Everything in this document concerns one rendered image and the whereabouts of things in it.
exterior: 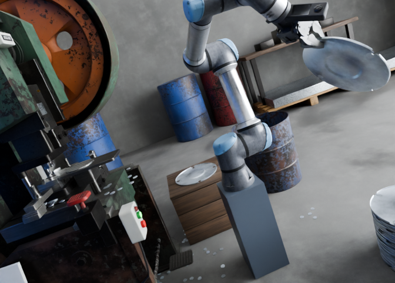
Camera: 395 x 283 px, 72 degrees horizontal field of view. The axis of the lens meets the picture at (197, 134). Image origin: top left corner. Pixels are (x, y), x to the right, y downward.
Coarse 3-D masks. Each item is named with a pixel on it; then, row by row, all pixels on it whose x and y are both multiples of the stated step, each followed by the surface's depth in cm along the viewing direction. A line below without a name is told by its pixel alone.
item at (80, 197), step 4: (84, 192) 90; (88, 192) 89; (72, 196) 91; (76, 196) 89; (80, 196) 88; (84, 196) 86; (88, 196) 88; (68, 200) 88; (72, 200) 86; (76, 200) 86; (80, 200) 86; (84, 200) 86; (68, 204) 86; (72, 204) 86; (80, 204) 88; (84, 204) 89
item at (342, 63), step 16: (304, 48) 97; (336, 48) 88; (352, 48) 84; (368, 48) 80; (320, 64) 100; (336, 64) 96; (352, 64) 91; (368, 64) 86; (384, 64) 82; (336, 80) 103; (352, 80) 98; (368, 80) 93; (384, 80) 88
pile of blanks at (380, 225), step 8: (376, 216) 108; (376, 224) 110; (384, 224) 104; (376, 232) 115; (384, 232) 105; (392, 232) 102; (384, 240) 108; (392, 240) 103; (384, 248) 109; (392, 248) 106; (384, 256) 112; (392, 256) 107; (392, 264) 109
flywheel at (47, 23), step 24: (0, 0) 133; (24, 0) 135; (48, 0) 135; (72, 0) 134; (48, 24) 139; (72, 24) 139; (96, 24) 144; (48, 48) 141; (72, 48) 142; (96, 48) 140; (72, 72) 145; (96, 72) 143; (72, 96) 148; (96, 96) 150
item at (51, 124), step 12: (36, 96) 114; (48, 108) 120; (48, 120) 116; (36, 132) 108; (48, 132) 111; (60, 132) 116; (24, 144) 108; (36, 144) 109; (48, 144) 110; (60, 144) 113; (24, 156) 110; (36, 156) 110
